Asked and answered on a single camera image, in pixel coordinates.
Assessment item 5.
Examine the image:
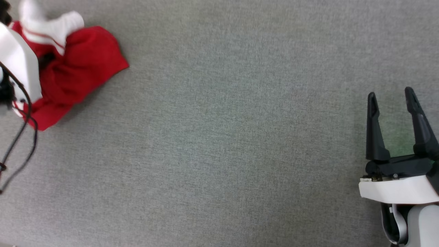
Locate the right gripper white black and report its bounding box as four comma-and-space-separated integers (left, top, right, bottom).
358, 86, 439, 204

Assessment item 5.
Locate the thin black cable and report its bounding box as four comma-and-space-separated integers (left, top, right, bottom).
0, 61, 32, 169
0, 115, 38, 195

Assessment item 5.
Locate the red and white garment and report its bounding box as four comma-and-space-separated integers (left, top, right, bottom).
9, 0, 130, 131

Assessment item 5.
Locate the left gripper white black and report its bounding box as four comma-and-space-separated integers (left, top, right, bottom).
0, 2, 56, 115

